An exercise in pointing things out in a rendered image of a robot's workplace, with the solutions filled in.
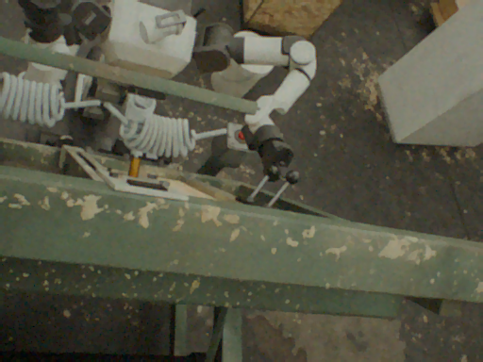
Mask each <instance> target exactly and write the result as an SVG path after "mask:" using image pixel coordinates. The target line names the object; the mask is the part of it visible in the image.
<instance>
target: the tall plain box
mask: <svg viewBox="0 0 483 362"><path fill-rule="evenodd" d="M377 81H378V84H377V86H376V88H377V93H378V95H379V98H380V101H381V105H382V107H383V110H384V115H385V118H386V120H387V122H388V128H389V129H390V132H391V138H392V142H395V143H409V144H422V145H439V146H477V145H478V144H479V143H481V142H483V0H471V1H470V2H469V3H468V4H466V5H465V6H464V7H463V8H461V9H460V10H459V11H457V13H456V14H453V16H452V17H451V18H449V19H448V20H447V21H446V22H444V23H443V24H442V25H440V27H439V28H437V29H436V30H435V31H433V32H432V33H431V34H430V35H429V36H428V37H426V38H425V39H424V40H423V41H421V42H420V43H419V44H418V45H416V46H415V48H413V49H411V51H410V52H408V53H407V54H406V55H405V56H403V57H402V59H399V60H398V62H396V63H394V65H393V66H391V67H390V68H389V69H388V71H386V72H385V73H384V74H382V75H381V76H380V77H379V78H378V79H377Z"/></svg>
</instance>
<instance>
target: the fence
mask: <svg viewBox="0 0 483 362"><path fill-rule="evenodd" d="M181 182H182V183H184V184H187V185H189V186H190V187H192V188H195V189H197V190H200V191H202V192H203V193H205V194H207V195H209V196H210V197H212V198H215V199H217V200H219V201H228V202H232V203H237V204H242V203H240V202H238V201H235V197H236V196H234V195H232V194H229V193H227V192H225V191H224V190H220V189H217V188H214V187H213V186H211V185H210V184H206V183H204V182H203V181H200V180H197V179H196V178H193V177H186V176H182V177H181Z"/></svg>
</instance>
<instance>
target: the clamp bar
mask: <svg viewBox="0 0 483 362"><path fill-rule="evenodd" d="M127 93H131V94H130V97H129V100H128V103H127V105H126V113H125V118H133V119H136V120H137V121H138V128H137V132H135V134H134V135H133V136H132V137H130V138H129V139H123V142H125V141H127V140H135V139H136V138H137V137H138V136H139V135H140V134H141V132H142V129H143V127H144V118H147V117H149V118H150V116H151V115H152V113H153V110H155V103H156V101H155V100H165V97H166V94H165V93H161V92H157V91H154V90H146V89H143V88H140V87H128V90H127ZM136 106H137V107H136ZM138 107H140V108H138ZM141 107H143V108H144V109H141ZM129 116H130V117H129ZM129 120H130V121H129V122H128V124H127V125H126V127H125V128H124V130H125V131H126V132H125V133H126V134H127V133H128V132H130V130H131V128H132V127H133V121H132V120H131V119H129ZM126 147H127V148H128V149H130V150H133V151H134V156H132V157H131V159H130V166H129V171H128V173H122V172H117V171H113V170H112V167H108V166H102V165H100V164H99V163H98V162H96V161H95V159H93V158H92V157H91V156H88V154H87V153H85V151H84V150H82V149H81V148H77V147H73V146H69V145H62V149H61V153H60V161H59V166H60V169H61V170H63V172H64V175H67V176H72V177H81V178H86V179H90V180H100V181H105V182H107V184H109V186H110V187H111V188H113V189H114V190H120V191H125V192H130V193H135V194H144V195H149V196H154V197H158V198H168V199H173V200H177V201H189V197H188V196H187V195H186V194H183V193H182V192H181V191H179V190H176V189H174V188H172V187H170V184H171V183H170V182H169V181H166V180H158V176H157V175H156V174H154V173H148V174H147V176H143V175H139V170H140V166H141V159H140V158H138V151H140V150H141V149H140V150H138V151H137V150H136V149H133V148H132V147H131V148H130V147H128V146H126ZM126 179H131V180H141V181H144V182H149V183H154V184H161V185H162V186H164V187H165V188H168V191H165V190H155V189H147V188H137V187H133V186H130V185H129V184H127V183H126Z"/></svg>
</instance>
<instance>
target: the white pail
mask: <svg viewBox="0 0 483 362"><path fill-rule="evenodd" d="M235 37H256V38H261V37H260V36H259V35H258V34H254V33H252V32H248V31H244V32H240V33H238V34H235ZM273 66H274V65H238V64H237V63H236V62H235V60H234V59H233V58H232V59H231V62H230V65H229V66H228V68H227V69H225V70H224V71H223V72H220V73H213V74H212V76H211V78H210V83H211V86H212V87H213V89H214V91H215V92H218V93H224V94H227V95H230V96H233V97H239V98H242V97H243V96H244V95H245V94H246V93H247V92H248V91H249V90H251V89H252V88H253V87H254V86H255V85H256V83H258V81H259V80H260V79H261V78H262V77H263V76H264V75H266V74H267V73H269V72H270V71H271V69H273Z"/></svg>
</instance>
